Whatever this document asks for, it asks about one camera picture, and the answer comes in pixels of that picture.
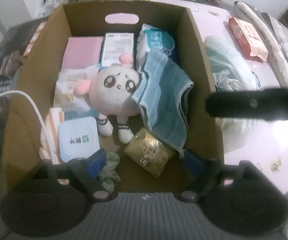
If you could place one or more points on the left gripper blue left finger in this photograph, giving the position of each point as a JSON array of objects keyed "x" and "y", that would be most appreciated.
[{"x": 85, "y": 172}]

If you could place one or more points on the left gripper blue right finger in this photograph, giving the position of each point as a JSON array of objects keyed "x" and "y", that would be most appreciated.
[{"x": 205, "y": 173}]

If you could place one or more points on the green floral scrunchie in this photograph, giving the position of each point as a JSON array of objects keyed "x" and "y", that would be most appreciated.
[{"x": 108, "y": 177}]

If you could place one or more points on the light blue tissue pack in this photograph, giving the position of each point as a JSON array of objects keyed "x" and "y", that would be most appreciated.
[{"x": 78, "y": 138}]

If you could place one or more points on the orange striped cloth toy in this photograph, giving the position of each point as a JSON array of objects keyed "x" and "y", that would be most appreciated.
[{"x": 49, "y": 149}]

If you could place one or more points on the gold tissue pack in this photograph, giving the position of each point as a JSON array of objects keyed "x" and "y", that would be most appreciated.
[{"x": 147, "y": 151}]

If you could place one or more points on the pink plush toy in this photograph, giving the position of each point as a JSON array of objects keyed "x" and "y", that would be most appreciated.
[{"x": 110, "y": 93}]

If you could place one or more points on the light blue towel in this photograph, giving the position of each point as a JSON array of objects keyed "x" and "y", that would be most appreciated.
[{"x": 162, "y": 99}]

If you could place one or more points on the pink towel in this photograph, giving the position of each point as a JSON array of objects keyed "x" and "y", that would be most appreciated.
[{"x": 82, "y": 52}]

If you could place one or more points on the blue white carton box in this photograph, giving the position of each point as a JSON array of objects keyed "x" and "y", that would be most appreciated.
[{"x": 118, "y": 48}]

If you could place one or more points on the white fringed mattress pad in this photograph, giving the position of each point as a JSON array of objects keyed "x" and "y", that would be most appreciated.
[{"x": 276, "y": 57}]

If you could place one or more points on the dark grey patterned blanket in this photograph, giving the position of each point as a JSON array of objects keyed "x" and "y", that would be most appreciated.
[{"x": 281, "y": 45}]

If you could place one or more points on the white plastic shopping bag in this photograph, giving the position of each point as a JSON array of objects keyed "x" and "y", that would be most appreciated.
[{"x": 231, "y": 74}]

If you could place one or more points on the red beige wet wipes pack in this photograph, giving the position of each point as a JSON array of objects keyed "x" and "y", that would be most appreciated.
[{"x": 248, "y": 39}]

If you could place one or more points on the white tissue pack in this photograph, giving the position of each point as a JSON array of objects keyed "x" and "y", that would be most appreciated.
[{"x": 67, "y": 81}]

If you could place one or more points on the blue white wet wipes pack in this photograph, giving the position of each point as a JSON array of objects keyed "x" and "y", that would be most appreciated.
[{"x": 154, "y": 38}]

